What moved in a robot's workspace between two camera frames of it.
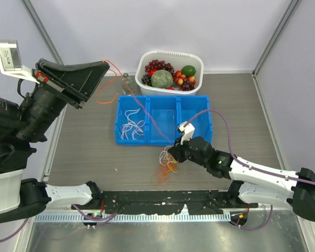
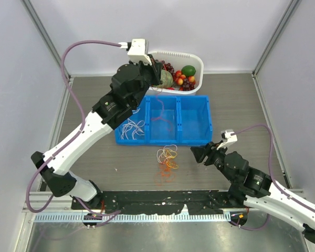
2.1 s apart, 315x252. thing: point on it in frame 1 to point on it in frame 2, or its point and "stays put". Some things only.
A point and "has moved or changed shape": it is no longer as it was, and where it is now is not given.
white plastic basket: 177,60 stays put
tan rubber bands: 171,163 has moved or changed shape
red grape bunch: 161,65 stays put
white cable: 137,129 stays put
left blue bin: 131,125 stays put
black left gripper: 77,82 to 155,69
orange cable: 130,89 to 163,106
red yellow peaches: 180,77 stays put
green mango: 188,70 stays put
